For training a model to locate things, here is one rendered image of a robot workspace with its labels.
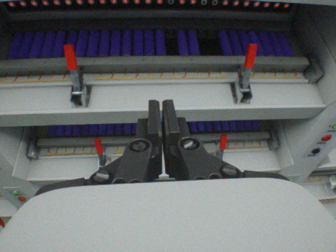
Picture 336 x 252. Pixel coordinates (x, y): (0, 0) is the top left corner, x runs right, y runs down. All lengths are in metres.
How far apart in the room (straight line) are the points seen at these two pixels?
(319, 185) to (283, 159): 0.32
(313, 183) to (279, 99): 0.49
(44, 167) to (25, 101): 0.20
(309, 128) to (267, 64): 0.16
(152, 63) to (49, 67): 0.17
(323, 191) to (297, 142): 0.38
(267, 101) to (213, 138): 0.17
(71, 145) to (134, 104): 0.24
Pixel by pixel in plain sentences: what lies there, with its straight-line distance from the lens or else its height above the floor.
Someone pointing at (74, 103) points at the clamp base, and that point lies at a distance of 0.35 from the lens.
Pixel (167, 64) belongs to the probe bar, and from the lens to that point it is 0.36.
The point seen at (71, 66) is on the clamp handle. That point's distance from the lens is 0.34.
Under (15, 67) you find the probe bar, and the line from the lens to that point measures 0.43.
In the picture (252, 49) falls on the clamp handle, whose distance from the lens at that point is 0.34.
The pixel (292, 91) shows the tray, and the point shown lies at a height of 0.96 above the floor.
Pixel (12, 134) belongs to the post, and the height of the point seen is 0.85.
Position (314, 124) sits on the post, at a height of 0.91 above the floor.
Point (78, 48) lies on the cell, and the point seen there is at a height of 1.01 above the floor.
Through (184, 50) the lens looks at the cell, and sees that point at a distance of 0.39.
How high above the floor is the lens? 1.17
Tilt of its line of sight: 45 degrees down
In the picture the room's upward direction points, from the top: 2 degrees clockwise
